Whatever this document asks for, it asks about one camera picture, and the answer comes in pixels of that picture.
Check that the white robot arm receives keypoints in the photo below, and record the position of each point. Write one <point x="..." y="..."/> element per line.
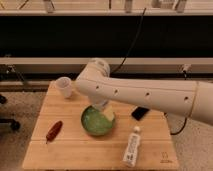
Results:
<point x="190" y="99"/>

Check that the red chili pepper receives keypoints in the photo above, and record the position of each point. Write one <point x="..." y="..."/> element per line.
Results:
<point x="53" y="132"/>

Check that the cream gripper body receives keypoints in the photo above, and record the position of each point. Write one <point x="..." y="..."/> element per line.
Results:
<point x="108" y="112"/>

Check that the green bowl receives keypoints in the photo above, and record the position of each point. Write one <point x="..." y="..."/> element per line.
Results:
<point x="95" y="123"/>

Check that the black smartphone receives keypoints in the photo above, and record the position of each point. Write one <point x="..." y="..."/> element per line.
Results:
<point x="139" y="113"/>

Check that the clear plastic cup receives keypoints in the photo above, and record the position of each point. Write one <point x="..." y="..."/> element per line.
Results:
<point x="64" y="86"/>

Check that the white plastic bottle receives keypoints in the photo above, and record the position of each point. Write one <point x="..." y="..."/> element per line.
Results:
<point x="131" y="151"/>

